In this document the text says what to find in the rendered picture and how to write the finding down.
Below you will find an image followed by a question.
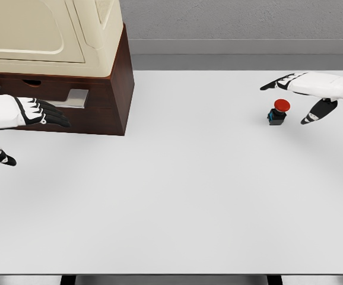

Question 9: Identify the brown drawer with metal handles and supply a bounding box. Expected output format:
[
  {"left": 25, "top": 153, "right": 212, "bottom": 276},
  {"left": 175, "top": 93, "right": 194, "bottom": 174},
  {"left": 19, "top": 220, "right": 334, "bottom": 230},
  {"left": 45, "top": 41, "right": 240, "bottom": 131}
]
[{"left": 0, "top": 78, "right": 113, "bottom": 111}]

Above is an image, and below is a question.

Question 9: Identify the brown wooden cabinet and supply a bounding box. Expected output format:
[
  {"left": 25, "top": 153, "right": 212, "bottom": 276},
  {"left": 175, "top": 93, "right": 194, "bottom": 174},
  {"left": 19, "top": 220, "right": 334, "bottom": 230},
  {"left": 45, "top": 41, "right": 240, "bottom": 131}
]
[{"left": 0, "top": 22, "right": 135, "bottom": 137}]

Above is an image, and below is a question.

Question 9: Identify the beige boxy appliance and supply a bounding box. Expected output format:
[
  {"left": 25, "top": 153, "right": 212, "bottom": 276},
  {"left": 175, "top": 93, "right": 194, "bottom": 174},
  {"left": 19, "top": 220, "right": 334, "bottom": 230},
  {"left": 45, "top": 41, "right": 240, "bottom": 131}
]
[{"left": 0, "top": 0, "right": 125, "bottom": 80}]

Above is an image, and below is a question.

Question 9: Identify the red push-button switch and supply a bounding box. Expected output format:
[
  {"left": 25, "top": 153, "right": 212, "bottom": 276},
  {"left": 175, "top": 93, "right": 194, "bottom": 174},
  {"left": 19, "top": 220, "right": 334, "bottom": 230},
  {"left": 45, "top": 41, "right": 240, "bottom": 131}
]
[{"left": 266, "top": 99, "right": 291, "bottom": 126}]

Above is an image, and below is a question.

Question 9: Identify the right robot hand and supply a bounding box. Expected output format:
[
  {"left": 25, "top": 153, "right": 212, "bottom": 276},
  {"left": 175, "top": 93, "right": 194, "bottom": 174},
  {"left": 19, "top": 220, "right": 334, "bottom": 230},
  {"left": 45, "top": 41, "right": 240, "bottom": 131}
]
[{"left": 259, "top": 71, "right": 343, "bottom": 126}]

